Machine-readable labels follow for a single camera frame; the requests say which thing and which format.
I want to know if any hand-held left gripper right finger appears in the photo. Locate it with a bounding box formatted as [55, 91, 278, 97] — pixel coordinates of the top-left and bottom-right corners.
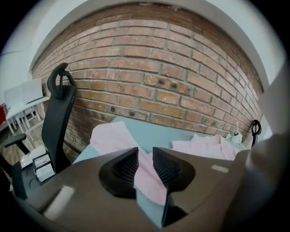
[152, 147, 196, 227]

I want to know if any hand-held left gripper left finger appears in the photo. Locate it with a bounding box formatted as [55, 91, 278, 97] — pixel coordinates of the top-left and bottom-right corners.
[98, 147, 139, 200]

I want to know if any black office chair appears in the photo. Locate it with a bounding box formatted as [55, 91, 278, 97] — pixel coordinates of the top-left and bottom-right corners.
[0, 63, 78, 200]
[251, 119, 263, 148]

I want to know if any white side table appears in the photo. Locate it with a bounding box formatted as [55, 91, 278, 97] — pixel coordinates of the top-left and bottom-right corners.
[4, 95, 50, 141]

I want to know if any white box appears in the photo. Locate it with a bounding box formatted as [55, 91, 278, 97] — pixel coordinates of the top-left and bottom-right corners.
[4, 86, 24, 110]
[21, 78, 44, 104]

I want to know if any red cabinet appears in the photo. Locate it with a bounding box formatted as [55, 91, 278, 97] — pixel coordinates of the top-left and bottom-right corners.
[0, 102, 6, 126]

